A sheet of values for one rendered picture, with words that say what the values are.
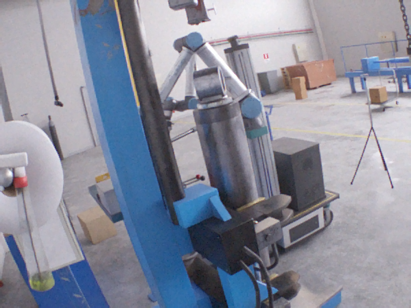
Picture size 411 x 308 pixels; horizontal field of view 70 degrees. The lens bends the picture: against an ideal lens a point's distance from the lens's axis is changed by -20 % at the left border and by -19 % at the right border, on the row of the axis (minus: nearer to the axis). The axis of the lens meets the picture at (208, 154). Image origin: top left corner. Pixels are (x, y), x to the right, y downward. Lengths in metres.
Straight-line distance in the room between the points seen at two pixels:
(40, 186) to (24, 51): 11.62
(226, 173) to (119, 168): 0.49
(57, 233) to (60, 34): 11.57
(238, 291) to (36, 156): 1.02
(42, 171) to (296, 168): 2.39
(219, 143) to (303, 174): 1.53
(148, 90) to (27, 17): 11.49
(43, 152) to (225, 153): 0.97
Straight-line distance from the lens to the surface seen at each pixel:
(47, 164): 0.80
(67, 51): 12.38
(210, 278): 1.88
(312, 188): 3.08
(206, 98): 1.59
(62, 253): 1.13
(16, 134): 0.80
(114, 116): 1.38
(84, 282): 2.82
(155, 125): 1.31
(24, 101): 12.15
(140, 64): 1.31
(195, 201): 1.38
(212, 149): 1.58
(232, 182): 1.60
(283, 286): 1.83
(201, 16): 1.78
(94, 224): 4.23
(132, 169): 1.42
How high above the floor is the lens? 1.65
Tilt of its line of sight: 14 degrees down
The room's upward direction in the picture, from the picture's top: 14 degrees counter-clockwise
